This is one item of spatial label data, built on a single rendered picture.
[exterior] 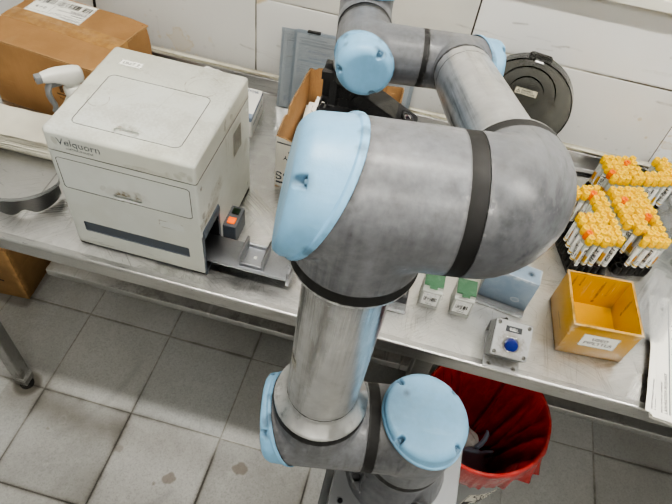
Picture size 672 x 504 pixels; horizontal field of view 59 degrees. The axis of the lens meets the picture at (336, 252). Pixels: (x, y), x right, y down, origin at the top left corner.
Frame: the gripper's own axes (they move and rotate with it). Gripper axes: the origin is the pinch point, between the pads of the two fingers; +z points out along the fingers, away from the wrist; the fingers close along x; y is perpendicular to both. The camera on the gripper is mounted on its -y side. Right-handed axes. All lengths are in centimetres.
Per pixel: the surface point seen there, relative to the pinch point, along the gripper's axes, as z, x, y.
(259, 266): 21.2, 10.8, 14.1
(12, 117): 22, -14, 83
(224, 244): 22.1, 6.8, 22.8
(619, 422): 87, -15, -90
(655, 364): 25, 7, -66
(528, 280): 16.2, 1.4, -37.8
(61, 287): 113, -26, 102
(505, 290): 21.0, 1.2, -34.8
